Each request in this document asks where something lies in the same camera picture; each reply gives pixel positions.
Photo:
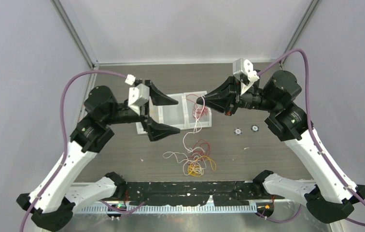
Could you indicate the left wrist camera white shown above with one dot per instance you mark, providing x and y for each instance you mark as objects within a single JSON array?
[{"x": 137, "y": 97}]

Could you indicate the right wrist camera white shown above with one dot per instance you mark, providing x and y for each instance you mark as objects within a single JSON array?
[{"x": 244, "y": 71}]

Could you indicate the white three-compartment tray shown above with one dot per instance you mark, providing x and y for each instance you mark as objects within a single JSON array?
[{"x": 186, "y": 115}]

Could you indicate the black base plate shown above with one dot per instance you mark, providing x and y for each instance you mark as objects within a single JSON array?
[{"x": 192, "y": 193}]

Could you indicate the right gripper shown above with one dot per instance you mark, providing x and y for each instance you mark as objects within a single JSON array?
[{"x": 223, "y": 98}]

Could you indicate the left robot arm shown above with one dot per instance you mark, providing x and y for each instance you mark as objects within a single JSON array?
[{"x": 52, "y": 204}]

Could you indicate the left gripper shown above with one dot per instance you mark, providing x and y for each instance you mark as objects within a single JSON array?
[{"x": 158, "y": 130}]

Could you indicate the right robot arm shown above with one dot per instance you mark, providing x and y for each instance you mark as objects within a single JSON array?
[{"x": 332, "y": 196}]

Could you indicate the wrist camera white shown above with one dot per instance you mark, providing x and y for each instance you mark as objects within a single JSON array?
[
  {"x": 244, "y": 71},
  {"x": 137, "y": 97}
]

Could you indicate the grey cable duct rail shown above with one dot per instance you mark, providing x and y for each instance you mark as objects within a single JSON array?
[{"x": 208, "y": 208}]

